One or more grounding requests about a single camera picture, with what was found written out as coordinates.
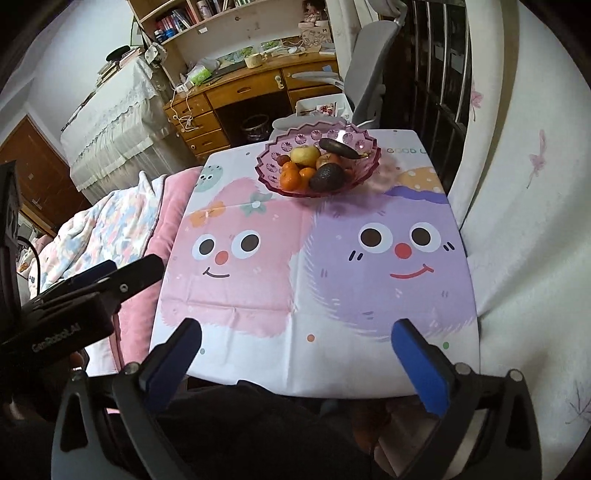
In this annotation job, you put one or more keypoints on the white power strip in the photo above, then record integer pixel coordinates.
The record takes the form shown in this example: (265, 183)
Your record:
(183, 87)

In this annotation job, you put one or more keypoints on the wooden cabinet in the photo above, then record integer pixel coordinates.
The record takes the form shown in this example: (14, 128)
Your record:
(37, 175)

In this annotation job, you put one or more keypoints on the person's left hand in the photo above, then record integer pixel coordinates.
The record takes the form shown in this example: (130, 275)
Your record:
(79, 361)

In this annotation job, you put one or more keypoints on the decorated cardboard box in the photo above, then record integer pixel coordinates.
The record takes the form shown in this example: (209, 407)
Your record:
(316, 34)

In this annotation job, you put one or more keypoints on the red apple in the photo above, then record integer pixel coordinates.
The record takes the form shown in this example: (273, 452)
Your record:
(328, 159)

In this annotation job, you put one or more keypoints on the pink glass bowl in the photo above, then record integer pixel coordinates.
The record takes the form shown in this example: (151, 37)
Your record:
(304, 136)

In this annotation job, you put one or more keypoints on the metal window railing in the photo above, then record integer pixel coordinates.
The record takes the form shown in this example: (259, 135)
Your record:
(425, 92)

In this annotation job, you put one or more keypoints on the dark green avocado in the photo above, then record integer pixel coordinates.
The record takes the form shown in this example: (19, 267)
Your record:
(327, 179)

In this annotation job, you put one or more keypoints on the floral quilt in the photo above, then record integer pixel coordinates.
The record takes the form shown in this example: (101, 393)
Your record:
(92, 230)

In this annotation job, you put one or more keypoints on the brown haired doll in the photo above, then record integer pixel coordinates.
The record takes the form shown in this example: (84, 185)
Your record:
(314, 10)

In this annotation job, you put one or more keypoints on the yellow apple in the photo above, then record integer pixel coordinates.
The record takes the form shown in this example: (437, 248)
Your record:
(304, 154)

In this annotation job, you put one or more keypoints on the stack of books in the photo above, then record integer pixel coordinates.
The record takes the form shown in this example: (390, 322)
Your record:
(113, 69)

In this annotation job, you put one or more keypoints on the white storage tray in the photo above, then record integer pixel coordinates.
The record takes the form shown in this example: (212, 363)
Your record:
(307, 104)

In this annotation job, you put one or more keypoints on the piano with lace cover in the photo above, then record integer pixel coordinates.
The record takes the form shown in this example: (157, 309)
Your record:
(115, 129)

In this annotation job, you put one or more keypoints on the white lace curtain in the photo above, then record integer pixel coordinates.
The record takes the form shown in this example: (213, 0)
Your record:
(339, 27)

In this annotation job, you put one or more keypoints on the cartoon printed tablecloth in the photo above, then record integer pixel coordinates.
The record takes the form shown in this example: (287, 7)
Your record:
(277, 286)

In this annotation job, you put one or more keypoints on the dark cucumber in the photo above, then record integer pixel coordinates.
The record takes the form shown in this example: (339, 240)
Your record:
(341, 148)

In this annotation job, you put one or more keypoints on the small orange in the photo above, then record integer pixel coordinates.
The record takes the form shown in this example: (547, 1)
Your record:
(290, 182)
(307, 174)
(289, 166)

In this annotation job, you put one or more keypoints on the floral fabric pouch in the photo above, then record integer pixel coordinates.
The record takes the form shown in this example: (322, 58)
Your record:
(156, 55)

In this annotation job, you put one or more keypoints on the person's dark clothing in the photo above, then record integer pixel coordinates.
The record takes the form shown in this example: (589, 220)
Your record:
(258, 429)

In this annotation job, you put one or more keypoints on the clear plastic bag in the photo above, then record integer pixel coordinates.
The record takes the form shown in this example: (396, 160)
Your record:
(210, 64)

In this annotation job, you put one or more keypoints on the pink plush blanket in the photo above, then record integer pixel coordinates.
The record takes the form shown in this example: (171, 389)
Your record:
(134, 332)

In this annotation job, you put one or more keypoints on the row of books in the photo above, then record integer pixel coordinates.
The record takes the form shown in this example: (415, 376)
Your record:
(180, 18)

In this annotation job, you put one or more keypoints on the wooden bookshelf hutch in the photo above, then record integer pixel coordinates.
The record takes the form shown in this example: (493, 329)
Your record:
(221, 44)

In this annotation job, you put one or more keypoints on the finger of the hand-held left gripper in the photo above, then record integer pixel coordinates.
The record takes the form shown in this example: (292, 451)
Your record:
(92, 276)
(138, 277)

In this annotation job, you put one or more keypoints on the wooden desk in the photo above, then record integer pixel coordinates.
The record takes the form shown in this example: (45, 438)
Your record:
(244, 85)

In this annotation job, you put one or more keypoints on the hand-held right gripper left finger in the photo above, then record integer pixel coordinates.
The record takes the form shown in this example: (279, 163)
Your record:
(171, 369)

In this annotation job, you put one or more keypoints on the grey office chair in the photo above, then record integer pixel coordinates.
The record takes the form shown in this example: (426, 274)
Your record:
(367, 69)

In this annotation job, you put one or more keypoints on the white flower print curtain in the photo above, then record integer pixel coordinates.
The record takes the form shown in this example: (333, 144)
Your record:
(521, 207)

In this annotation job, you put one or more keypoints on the black trash bin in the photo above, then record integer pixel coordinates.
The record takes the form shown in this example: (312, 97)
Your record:
(255, 128)

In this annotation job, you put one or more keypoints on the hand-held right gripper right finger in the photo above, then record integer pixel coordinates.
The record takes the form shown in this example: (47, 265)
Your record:
(422, 369)

